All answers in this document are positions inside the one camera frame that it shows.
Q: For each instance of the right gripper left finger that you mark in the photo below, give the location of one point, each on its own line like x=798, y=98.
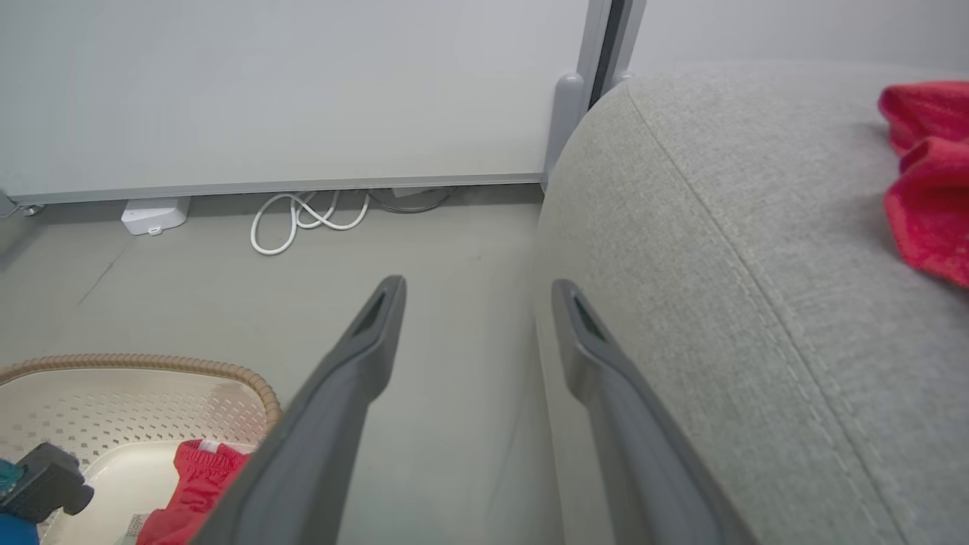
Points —
x=318, y=439

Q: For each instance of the grey fabric sofa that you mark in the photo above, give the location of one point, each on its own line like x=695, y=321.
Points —
x=757, y=227

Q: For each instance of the grey partition foot with caster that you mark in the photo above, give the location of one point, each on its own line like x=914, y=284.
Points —
x=15, y=204

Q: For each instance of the narrow white partition panel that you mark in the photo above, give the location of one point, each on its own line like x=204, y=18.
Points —
x=795, y=30

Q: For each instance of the wide white partition panel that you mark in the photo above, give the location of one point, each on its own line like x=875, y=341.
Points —
x=303, y=83

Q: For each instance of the white power strip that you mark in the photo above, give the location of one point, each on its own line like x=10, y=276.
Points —
x=154, y=216

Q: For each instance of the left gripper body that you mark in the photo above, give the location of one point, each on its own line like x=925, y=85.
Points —
x=42, y=484

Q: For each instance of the beige plastic laundry basket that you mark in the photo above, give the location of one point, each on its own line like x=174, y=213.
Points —
x=129, y=401

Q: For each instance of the red garment with white trim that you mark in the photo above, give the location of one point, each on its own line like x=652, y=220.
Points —
x=935, y=204

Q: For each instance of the red shorts with elastic waistband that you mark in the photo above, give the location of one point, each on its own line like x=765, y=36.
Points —
x=193, y=484

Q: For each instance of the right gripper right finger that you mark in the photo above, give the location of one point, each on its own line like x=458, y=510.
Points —
x=643, y=454

